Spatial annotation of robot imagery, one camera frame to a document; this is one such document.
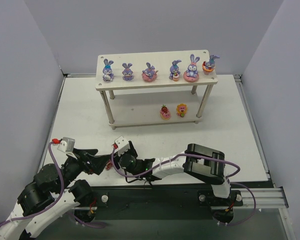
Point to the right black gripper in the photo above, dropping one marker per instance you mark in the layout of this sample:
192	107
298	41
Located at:
117	160

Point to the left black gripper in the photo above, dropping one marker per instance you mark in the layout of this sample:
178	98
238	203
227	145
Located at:
82	159

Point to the pink bear strawberry donut toy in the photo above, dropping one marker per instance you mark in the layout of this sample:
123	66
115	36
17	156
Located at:
165	113

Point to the pink bear sunflower toy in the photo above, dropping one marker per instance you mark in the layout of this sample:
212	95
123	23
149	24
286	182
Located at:
181	110

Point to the purple bunny sitting toy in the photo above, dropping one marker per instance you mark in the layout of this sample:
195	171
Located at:
127	72

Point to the purple bunny blue bow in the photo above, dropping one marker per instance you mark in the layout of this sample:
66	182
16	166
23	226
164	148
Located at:
107	73

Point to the small purple bunny with strawberry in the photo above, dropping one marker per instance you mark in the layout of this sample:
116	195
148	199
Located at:
175	71

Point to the purple bunny red base toy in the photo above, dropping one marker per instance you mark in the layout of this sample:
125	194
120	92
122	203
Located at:
208	66

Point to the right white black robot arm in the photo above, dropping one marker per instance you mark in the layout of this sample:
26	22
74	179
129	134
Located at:
203	163

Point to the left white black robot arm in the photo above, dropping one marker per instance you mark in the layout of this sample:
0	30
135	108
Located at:
53	192

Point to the white wooden two-tier shelf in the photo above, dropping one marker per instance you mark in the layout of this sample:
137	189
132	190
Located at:
138	103

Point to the pink strawberry cake toy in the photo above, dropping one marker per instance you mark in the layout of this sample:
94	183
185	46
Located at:
108	166

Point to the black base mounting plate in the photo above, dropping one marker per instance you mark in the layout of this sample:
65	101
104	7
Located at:
158	202

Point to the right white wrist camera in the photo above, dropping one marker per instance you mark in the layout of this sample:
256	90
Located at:
121	145

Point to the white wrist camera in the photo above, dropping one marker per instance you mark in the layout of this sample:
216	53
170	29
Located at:
121	145
65	144

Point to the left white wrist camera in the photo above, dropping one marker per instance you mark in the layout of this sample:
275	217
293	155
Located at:
65	144

